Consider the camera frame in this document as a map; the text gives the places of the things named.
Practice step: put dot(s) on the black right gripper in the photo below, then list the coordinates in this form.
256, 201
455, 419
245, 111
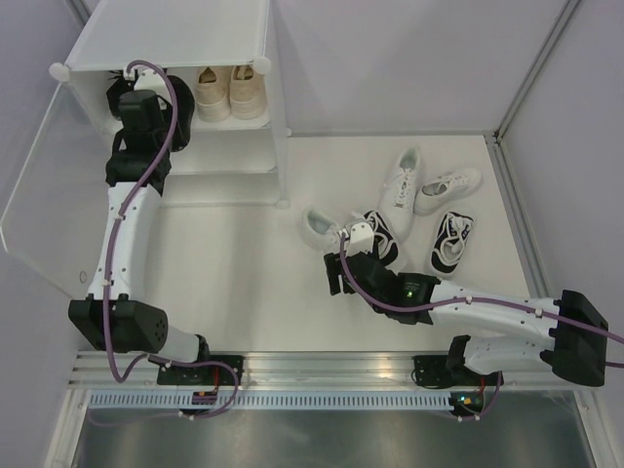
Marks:
338, 272

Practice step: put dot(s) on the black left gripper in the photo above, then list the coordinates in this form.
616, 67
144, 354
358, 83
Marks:
119, 96

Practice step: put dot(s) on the black white patterned sneaker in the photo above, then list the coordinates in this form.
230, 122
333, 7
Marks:
387, 247

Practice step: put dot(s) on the beige lace sneaker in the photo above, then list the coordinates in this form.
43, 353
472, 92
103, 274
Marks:
247, 93
212, 93

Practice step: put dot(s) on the white plastic shoe cabinet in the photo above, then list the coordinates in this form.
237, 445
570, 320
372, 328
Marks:
222, 57

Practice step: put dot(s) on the black canvas sneaker front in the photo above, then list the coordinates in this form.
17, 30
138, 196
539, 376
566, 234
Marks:
186, 107

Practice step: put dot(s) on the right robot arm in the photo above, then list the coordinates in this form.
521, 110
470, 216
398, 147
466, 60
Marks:
566, 335

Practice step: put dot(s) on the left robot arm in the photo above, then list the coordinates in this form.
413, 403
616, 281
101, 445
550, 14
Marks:
114, 315

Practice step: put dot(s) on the white sneaker near cabinet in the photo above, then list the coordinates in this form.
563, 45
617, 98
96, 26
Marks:
320, 232

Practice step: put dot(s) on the white sneaker rear middle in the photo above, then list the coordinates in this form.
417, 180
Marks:
399, 191

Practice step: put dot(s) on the white sneaker rear right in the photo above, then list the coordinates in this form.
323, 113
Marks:
445, 188

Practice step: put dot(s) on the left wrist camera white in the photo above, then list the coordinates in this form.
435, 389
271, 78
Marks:
142, 78

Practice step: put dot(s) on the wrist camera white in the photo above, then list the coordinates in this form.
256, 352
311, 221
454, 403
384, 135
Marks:
142, 78
358, 238

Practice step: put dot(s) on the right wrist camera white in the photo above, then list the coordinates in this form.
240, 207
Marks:
358, 238

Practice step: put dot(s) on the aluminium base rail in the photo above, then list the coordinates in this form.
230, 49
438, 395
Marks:
306, 371

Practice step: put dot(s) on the white slotted cable duct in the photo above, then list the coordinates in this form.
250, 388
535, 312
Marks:
271, 400

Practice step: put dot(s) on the aluminium corner frame post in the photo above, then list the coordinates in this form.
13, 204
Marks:
548, 47

